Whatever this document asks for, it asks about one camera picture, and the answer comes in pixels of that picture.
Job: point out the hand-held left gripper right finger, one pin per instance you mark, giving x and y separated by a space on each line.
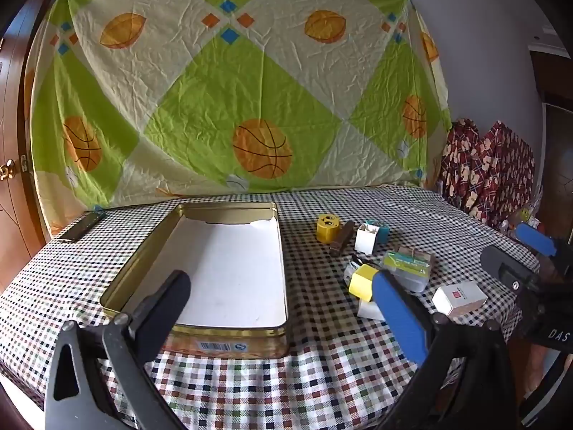
398 318

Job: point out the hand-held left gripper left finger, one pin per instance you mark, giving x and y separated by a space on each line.
172 295

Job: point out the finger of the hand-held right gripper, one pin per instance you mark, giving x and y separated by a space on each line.
503 265
535 237

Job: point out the small plain white box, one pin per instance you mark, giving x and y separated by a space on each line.
369 310

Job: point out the green label white box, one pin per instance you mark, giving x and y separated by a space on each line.
405 268

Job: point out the small yellow box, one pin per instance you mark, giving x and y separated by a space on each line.
362 282

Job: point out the white box with red mark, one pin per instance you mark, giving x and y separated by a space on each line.
459 302

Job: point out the gold tin box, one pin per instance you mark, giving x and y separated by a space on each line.
232 268

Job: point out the white moon toy block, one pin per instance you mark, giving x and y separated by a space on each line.
366 242

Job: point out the blue bear toy block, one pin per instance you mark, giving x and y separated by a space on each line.
382 233

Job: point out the brown comb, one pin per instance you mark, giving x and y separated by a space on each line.
341 242

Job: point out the yellow face toy block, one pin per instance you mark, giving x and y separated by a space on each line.
329 230

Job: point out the red bear print cloth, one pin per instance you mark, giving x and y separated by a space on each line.
488 174

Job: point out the checked tablecloth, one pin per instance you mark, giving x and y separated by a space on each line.
313 389

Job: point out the black phone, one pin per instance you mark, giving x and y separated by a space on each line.
80 228

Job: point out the basketball print bedsheet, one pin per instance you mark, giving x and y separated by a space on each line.
224 98

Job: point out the brown wooden door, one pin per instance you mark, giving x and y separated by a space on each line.
13 121

